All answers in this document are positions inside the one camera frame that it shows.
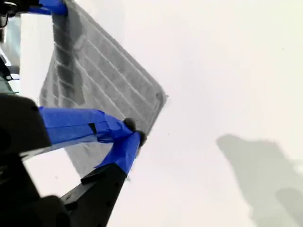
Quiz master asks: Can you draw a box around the grey striped towel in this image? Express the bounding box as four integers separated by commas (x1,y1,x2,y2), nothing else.
39,0,169,177

